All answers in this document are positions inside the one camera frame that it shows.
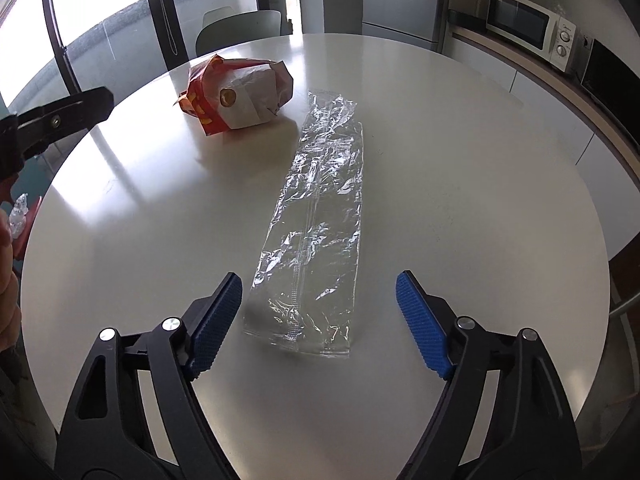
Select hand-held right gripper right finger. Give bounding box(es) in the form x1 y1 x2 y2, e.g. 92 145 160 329
395 270 584 480

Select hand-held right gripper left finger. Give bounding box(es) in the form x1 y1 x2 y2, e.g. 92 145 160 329
54 272 244 480

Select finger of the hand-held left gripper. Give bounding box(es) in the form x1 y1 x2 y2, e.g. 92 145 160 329
15 87 115 136

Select long clear plastic wrapper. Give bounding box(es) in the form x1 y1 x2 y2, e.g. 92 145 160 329
242 89 366 359

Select person's left hand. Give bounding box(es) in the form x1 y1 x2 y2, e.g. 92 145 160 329
0 209 22 354

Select crumpled clear plastic bag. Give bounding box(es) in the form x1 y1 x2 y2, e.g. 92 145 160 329
8 194 29 239

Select red chair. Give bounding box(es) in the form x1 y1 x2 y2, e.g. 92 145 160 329
14 195 45 262

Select red fast food paper bag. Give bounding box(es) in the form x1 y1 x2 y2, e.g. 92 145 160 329
172 54 294 136

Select pale green chair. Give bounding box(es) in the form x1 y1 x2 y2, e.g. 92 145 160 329
201 6 236 28

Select dark green chair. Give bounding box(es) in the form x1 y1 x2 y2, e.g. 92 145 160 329
195 9 282 58

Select kitchen counter cabinet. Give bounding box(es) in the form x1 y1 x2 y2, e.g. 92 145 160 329
447 9 640 261

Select white microwave oven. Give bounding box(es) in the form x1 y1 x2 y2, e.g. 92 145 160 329
486 0 579 72

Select black countertop appliance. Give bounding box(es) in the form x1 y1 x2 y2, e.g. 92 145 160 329
579 37 640 113

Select silver refrigerator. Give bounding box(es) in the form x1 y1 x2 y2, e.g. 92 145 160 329
361 0 449 52

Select window blind cord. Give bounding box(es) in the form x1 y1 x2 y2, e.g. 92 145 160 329
156 0 179 57

